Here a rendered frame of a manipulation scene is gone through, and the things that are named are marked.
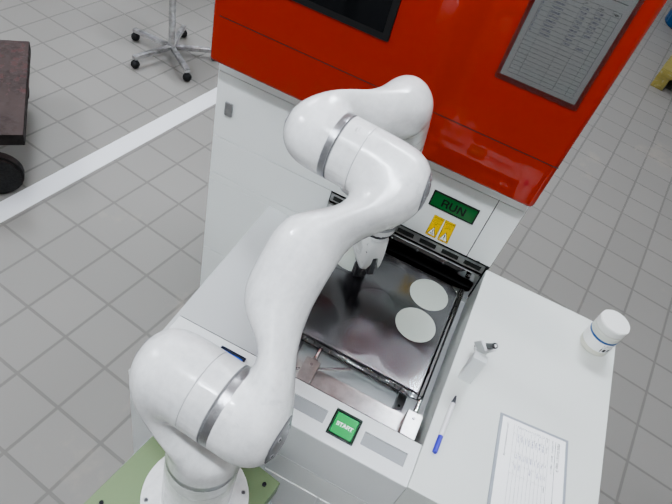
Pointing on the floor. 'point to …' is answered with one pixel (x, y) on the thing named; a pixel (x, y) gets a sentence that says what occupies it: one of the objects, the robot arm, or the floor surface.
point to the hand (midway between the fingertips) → (360, 268)
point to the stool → (168, 43)
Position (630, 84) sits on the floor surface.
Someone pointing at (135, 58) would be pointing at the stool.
